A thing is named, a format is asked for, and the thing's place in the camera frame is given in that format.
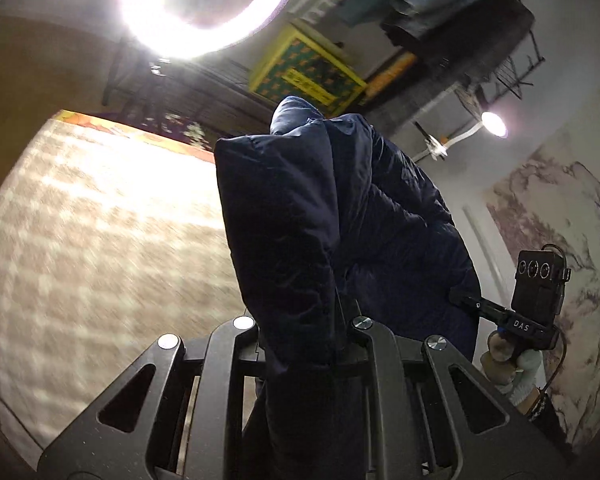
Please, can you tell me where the navy down jacket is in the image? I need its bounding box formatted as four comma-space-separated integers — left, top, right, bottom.
214, 95, 481, 480

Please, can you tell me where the wooden bed frame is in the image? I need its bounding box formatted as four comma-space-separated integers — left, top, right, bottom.
52, 109, 216, 165

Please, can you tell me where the yellow green patterned box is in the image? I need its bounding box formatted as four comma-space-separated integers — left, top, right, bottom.
248, 22, 368, 118

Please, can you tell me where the ink landscape wall mural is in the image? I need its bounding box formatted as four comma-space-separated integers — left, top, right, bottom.
485, 125, 600, 456

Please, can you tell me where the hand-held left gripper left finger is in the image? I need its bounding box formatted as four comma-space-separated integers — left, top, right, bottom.
37, 315, 268, 480

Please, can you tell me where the black wire clothes rack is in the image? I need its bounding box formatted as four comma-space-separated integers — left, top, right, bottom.
460, 30, 546, 106

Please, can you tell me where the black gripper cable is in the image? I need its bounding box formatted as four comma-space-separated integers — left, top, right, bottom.
530, 327, 567, 401

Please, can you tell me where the orange box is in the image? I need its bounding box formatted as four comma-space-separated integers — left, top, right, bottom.
365, 52, 418, 96

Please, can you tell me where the small gooseneck lamp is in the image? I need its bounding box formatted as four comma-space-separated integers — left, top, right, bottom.
415, 110, 510, 161

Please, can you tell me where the person's right hand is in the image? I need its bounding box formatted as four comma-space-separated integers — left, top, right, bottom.
480, 332, 546, 408

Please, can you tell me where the bright ring light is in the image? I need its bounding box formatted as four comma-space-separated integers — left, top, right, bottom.
117, 0, 301, 61

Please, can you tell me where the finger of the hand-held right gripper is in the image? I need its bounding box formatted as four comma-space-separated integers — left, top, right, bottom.
449, 287, 503, 323

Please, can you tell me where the beige checkered bed mat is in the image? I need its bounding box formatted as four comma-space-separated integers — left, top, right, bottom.
0, 120, 251, 456

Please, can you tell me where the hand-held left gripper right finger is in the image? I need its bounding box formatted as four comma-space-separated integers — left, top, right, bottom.
332, 295, 571, 480

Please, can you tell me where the person's right forearm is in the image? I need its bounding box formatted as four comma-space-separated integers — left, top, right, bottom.
522, 390, 581, 461

